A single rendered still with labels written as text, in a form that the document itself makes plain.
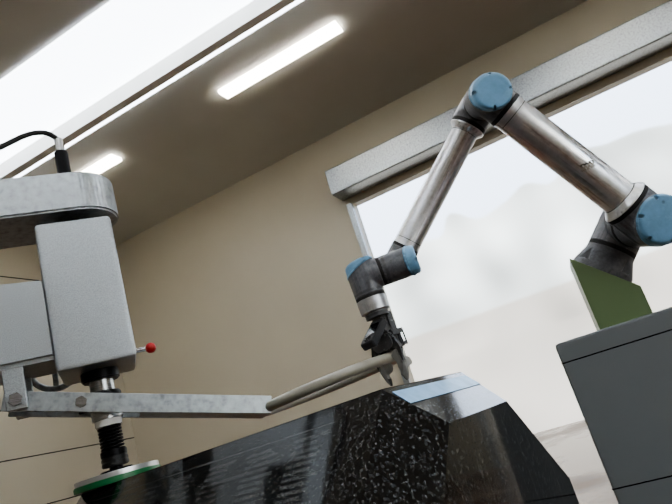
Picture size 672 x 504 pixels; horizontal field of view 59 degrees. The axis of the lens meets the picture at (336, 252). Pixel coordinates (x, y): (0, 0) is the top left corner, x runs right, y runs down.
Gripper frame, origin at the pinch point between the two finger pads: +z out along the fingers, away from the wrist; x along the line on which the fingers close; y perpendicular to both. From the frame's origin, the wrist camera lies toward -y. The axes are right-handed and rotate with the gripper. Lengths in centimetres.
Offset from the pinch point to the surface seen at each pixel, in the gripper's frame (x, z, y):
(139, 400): 46, -18, -51
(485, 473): -44, 22, -51
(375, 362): -0.3, -6.1, -7.5
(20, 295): 54, -53, -72
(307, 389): 13.3, -5.3, -22.6
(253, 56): 170, -305, 219
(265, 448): -10, 5, -65
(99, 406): 51, -19, -60
